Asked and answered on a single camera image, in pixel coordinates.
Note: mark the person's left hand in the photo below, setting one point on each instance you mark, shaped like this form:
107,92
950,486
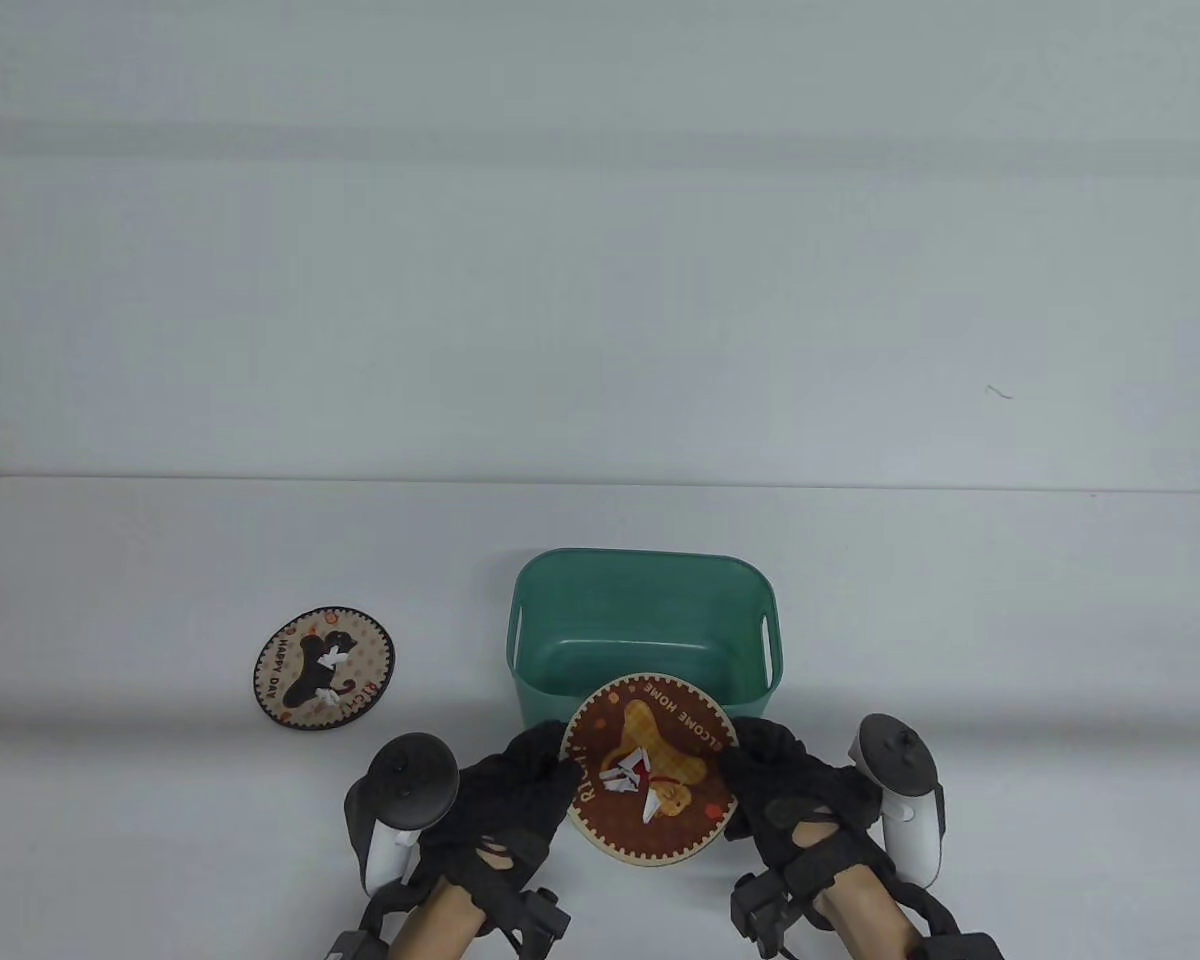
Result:
505,800

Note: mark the person's right forearm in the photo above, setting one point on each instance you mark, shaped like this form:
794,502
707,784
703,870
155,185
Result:
865,920

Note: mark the brown coaster with yellow dog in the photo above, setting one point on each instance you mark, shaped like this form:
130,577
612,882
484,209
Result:
680,830

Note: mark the black and white right controller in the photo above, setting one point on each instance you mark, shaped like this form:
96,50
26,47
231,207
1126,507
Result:
895,755

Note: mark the black and white controller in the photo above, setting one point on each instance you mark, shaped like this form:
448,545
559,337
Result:
415,780
895,755

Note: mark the black and white left controller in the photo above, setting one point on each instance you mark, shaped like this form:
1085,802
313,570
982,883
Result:
415,780

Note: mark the white paper scrap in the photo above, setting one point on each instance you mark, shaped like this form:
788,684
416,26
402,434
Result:
332,655
328,695
620,778
653,803

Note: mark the black wrist sensor box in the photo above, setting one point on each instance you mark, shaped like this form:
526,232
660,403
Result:
350,948
965,947

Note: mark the beige coaster with black dog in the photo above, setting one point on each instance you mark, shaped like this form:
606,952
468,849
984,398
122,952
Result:
285,660

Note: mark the green plastic bin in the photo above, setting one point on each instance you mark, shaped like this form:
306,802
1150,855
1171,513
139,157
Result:
640,620

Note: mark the black left wrist sensor box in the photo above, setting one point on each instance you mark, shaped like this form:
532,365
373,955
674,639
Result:
350,948

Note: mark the person's right hand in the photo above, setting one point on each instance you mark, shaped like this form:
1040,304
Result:
800,790

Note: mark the black right wrist sensor box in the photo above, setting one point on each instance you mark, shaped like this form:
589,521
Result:
965,947

